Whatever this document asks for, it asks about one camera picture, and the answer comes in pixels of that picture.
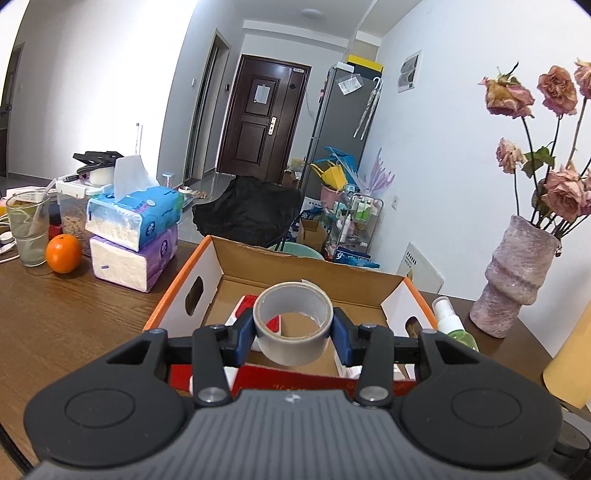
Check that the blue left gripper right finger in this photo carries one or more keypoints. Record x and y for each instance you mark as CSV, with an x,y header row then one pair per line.
x,y
354,344

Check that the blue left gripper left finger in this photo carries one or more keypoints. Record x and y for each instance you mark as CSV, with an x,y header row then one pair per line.
x,y
223,345

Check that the green spray bottle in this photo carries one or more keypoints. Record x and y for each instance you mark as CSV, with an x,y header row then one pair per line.
x,y
450,324

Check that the grey tape roll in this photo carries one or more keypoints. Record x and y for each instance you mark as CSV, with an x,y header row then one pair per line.
x,y
293,320

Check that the red cardboard box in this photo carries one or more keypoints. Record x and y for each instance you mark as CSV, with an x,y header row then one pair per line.
x,y
220,273

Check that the purple tissue pack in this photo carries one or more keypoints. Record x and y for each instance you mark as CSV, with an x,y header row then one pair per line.
x,y
134,270

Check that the black bag on floor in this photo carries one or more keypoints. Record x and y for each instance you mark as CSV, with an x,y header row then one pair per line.
x,y
249,210

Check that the blue tissue pack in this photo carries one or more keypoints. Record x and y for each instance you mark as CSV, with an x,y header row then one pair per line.
x,y
137,219

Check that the pink textured vase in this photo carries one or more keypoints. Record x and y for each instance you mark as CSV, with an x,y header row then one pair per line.
x,y
516,272

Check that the orange fruit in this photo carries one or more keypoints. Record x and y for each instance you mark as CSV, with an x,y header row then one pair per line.
x,y
63,254

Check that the yellow thermos jug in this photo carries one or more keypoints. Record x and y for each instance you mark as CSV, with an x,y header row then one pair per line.
x,y
568,375

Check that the clear food container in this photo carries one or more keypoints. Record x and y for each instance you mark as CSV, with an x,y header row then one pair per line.
x,y
73,197

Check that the glass cup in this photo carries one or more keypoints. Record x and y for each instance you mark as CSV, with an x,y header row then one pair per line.
x,y
28,216

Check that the white power adapter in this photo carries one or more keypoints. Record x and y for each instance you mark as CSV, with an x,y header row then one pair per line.
x,y
7,242

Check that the dried pink roses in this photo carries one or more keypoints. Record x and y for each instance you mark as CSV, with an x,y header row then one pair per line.
x,y
561,195

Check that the grey refrigerator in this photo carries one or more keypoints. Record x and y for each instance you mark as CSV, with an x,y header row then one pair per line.
x,y
343,100

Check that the dark brown door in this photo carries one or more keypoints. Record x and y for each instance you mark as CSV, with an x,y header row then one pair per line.
x,y
263,111

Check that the wire trolley rack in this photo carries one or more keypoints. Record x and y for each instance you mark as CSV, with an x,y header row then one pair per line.
x,y
351,223

